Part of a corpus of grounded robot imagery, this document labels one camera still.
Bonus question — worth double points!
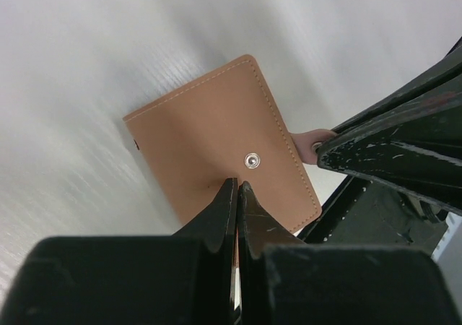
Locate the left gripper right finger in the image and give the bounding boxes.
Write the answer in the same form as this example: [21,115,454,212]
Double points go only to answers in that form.
[237,182,461,324]

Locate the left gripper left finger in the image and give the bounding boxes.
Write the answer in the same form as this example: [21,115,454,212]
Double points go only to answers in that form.
[1,178,238,324]

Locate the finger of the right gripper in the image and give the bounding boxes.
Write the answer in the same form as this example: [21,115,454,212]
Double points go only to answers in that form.
[317,45,461,215]

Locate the brown leather card holder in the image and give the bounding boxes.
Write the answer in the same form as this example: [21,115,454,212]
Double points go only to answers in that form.
[124,55,334,233]

